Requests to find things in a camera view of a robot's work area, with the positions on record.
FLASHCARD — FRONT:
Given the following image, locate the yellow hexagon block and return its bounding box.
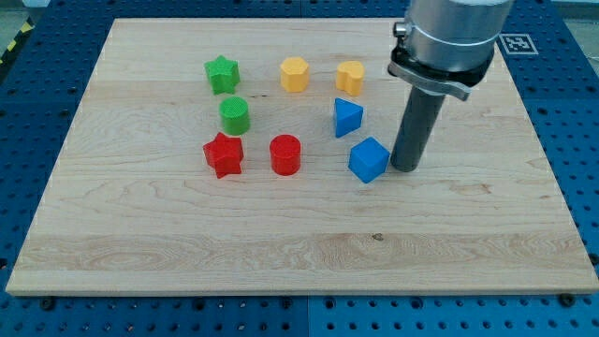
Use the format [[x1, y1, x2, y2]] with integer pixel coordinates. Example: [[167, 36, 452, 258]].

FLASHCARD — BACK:
[[280, 57, 310, 93]]

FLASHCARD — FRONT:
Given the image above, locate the yellow heart block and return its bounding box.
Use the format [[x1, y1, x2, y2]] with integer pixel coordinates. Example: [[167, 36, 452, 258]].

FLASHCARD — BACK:
[[335, 61, 365, 96]]

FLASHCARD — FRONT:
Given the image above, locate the red cylinder block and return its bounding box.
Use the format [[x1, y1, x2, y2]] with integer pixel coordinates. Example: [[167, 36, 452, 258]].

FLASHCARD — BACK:
[[270, 134, 301, 176]]

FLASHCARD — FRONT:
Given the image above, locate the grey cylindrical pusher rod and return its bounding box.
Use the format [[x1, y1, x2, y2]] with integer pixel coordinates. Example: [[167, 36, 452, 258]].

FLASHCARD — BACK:
[[390, 87, 446, 172]]

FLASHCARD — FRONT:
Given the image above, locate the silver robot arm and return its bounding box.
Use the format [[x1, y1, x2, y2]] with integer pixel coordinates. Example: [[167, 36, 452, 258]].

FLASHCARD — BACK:
[[387, 0, 513, 172]]

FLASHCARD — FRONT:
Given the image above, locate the red star block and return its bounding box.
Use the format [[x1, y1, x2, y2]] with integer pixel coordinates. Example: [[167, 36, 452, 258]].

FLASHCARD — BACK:
[[202, 132, 244, 179]]

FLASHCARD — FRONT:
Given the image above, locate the wooden board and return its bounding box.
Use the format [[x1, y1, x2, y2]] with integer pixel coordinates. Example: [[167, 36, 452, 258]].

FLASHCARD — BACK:
[[7, 18, 598, 297]]

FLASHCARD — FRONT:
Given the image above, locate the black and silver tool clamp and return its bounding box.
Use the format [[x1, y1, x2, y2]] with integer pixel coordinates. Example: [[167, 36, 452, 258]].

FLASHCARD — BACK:
[[387, 46, 494, 101]]

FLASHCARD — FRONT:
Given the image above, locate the green star block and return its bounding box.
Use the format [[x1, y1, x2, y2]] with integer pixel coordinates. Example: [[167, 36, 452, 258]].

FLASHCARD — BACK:
[[204, 55, 241, 95]]

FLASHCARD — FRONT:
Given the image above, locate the green cylinder block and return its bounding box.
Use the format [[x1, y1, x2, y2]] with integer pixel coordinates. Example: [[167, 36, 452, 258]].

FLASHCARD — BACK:
[[219, 96, 250, 136]]

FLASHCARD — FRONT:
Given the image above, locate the blue triangle block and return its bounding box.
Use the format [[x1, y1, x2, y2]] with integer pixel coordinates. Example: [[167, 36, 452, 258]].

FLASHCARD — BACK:
[[334, 97, 364, 138]]

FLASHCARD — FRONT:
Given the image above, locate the blue cube block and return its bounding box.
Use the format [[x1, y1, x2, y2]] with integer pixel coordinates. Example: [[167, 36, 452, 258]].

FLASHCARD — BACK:
[[348, 137, 390, 183]]

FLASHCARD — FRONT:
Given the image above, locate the white fiducial marker tag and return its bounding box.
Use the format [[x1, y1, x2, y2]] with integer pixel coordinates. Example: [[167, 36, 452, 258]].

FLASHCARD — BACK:
[[499, 33, 538, 55]]

